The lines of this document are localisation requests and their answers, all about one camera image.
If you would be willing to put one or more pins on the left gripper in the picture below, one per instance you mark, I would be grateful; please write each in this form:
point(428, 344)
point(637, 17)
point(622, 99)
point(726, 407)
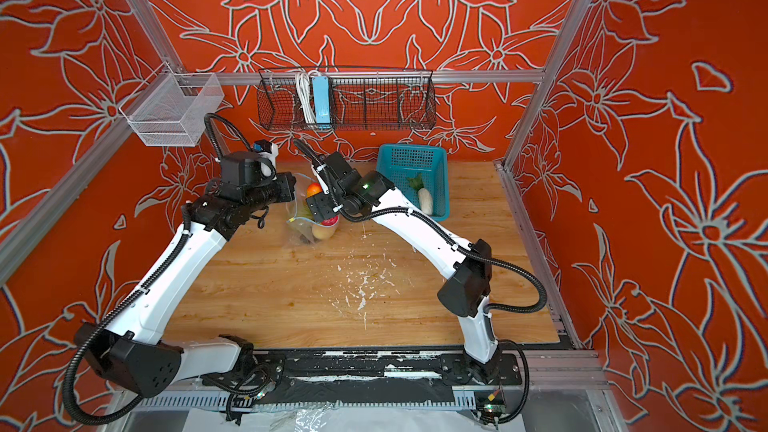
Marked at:
point(286, 180)

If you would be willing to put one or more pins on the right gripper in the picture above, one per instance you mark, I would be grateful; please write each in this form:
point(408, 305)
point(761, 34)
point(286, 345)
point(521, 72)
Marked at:
point(317, 202)

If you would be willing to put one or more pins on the red fruit front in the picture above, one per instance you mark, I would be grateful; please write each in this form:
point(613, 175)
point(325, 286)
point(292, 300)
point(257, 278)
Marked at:
point(331, 222)

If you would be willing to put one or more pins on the yellow red peach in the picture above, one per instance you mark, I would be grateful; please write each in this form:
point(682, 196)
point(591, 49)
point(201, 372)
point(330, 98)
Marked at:
point(314, 189)

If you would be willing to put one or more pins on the clear zip top bag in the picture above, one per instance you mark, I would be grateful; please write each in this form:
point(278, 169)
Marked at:
point(303, 229)

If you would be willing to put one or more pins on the yellow potato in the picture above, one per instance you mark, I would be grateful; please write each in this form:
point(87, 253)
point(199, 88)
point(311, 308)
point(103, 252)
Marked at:
point(323, 232)

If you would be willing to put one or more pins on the green cabbage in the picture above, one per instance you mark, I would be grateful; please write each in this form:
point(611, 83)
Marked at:
point(304, 212)

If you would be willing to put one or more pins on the white radish with leaves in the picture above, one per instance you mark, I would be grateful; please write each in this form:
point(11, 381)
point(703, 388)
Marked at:
point(425, 199)

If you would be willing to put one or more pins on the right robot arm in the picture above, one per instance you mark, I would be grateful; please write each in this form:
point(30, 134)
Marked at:
point(466, 267)

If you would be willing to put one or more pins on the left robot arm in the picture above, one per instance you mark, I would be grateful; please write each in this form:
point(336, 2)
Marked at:
point(126, 347)

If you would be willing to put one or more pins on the turquoise plastic basket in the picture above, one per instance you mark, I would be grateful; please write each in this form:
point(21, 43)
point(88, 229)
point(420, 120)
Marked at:
point(410, 165)

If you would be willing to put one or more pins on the light blue box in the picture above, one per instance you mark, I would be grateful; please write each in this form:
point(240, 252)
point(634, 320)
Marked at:
point(321, 94)

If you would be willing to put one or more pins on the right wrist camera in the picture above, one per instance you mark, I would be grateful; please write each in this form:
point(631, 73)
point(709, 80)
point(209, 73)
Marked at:
point(337, 172)

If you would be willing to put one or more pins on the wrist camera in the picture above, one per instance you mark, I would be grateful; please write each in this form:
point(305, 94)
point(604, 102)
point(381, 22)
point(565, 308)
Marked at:
point(242, 171)
point(337, 172)

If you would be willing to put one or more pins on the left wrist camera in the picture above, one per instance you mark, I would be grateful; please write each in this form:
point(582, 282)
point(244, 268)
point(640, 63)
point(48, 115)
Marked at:
point(242, 171)

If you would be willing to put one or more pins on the black wire wall basket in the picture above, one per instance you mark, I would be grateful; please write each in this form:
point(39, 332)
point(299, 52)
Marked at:
point(361, 98)

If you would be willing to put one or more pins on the clear wire wall basket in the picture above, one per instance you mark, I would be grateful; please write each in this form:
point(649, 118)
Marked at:
point(170, 111)

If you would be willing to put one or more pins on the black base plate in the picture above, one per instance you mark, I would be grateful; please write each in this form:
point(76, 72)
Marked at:
point(451, 367)

